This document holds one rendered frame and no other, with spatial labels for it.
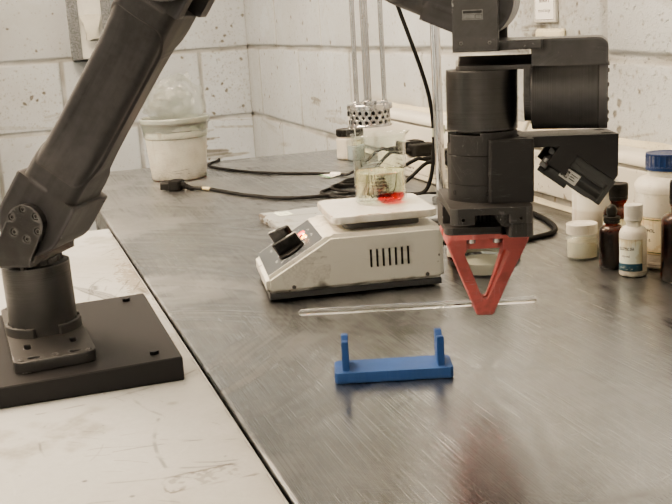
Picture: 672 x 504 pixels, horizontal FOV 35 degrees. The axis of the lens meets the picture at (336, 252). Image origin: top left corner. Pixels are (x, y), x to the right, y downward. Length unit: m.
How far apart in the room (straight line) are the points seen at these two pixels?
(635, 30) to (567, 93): 0.68
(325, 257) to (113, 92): 0.34
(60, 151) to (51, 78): 2.56
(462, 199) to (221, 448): 0.27
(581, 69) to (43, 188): 0.47
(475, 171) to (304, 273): 0.36
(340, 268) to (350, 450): 0.43
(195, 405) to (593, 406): 0.31
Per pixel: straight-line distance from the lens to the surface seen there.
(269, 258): 1.21
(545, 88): 0.83
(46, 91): 3.51
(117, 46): 0.92
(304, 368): 0.93
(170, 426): 0.83
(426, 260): 1.17
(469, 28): 0.82
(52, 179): 0.95
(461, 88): 0.84
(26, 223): 0.97
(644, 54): 1.49
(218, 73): 3.58
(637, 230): 1.20
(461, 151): 0.84
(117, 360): 0.94
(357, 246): 1.15
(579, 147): 0.86
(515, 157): 0.84
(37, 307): 1.00
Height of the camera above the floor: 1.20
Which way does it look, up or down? 13 degrees down
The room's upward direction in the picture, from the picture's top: 3 degrees counter-clockwise
